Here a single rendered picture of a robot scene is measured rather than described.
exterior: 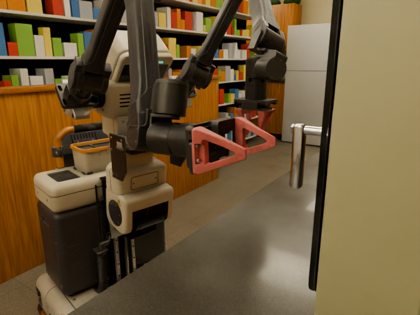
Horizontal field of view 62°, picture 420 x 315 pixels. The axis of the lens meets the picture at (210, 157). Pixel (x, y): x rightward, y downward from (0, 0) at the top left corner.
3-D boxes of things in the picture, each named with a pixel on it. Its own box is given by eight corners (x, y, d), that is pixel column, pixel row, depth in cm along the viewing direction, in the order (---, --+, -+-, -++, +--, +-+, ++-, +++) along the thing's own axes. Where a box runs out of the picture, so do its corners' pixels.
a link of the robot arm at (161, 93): (165, 147, 71) (125, 143, 66) (171, 90, 70) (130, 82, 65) (197, 151, 61) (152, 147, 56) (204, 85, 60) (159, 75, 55)
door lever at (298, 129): (324, 197, 45) (329, 191, 47) (330, 124, 42) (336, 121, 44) (284, 189, 48) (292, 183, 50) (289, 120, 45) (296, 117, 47)
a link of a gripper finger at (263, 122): (263, 139, 92) (265, 103, 89) (239, 135, 95) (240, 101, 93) (274, 134, 97) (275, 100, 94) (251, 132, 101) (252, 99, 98)
